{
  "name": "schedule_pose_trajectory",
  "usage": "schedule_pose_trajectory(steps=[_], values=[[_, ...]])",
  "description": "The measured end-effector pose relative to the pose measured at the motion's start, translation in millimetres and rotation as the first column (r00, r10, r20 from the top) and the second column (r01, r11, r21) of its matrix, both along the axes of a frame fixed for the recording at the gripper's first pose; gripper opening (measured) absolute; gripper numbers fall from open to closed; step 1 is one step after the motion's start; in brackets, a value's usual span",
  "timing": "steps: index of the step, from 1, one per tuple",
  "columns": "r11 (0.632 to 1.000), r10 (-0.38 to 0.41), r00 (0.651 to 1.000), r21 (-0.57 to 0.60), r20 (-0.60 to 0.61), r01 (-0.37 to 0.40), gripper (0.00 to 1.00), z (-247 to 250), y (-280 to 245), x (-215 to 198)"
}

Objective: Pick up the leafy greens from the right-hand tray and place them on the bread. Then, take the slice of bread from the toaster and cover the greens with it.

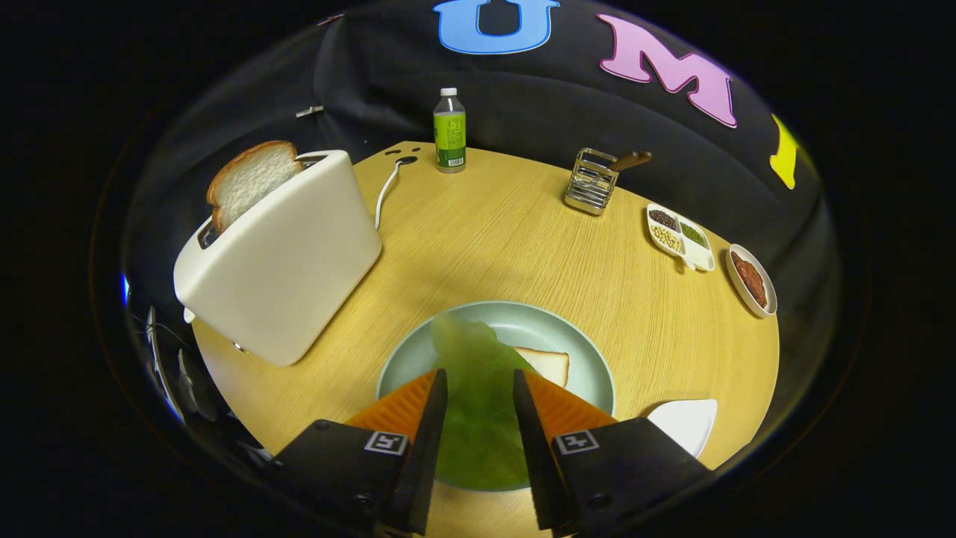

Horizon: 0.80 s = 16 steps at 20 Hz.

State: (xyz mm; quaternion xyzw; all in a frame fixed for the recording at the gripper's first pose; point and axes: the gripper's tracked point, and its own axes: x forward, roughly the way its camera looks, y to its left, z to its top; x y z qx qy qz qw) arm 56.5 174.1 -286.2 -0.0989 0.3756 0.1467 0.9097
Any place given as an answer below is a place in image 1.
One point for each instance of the white square plate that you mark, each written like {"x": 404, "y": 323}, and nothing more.
{"x": 691, "y": 422}

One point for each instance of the square white bread slice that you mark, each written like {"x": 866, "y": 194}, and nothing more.
{"x": 549, "y": 366}

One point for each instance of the pale green round plate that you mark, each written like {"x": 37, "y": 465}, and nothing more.
{"x": 523, "y": 329}

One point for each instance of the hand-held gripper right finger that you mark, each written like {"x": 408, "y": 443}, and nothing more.
{"x": 534, "y": 463}

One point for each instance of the green lettuce leaf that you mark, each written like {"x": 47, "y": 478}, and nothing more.
{"x": 478, "y": 403}

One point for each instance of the black backdrop cloth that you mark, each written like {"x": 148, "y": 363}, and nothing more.
{"x": 538, "y": 112}

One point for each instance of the red meat patty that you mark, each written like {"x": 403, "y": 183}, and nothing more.
{"x": 749, "y": 280}

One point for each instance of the white divided bean dish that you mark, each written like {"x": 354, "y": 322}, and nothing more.
{"x": 698, "y": 258}

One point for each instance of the toasted bread slice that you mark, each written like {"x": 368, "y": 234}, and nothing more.
{"x": 250, "y": 179}

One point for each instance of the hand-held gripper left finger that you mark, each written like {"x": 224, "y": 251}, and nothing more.
{"x": 426, "y": 463}

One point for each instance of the small white round plate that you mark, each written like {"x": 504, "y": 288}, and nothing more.
{"x": 735, "y": 291}

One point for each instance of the white cloth clip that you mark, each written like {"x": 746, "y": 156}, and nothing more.
{"x": 308, "y": 111}

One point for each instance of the green label drink bottle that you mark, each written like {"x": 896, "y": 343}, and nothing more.
{"x": 449, "y": 142}

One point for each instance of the white toaster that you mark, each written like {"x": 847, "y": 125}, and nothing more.
{"x": 284, "y": 269}

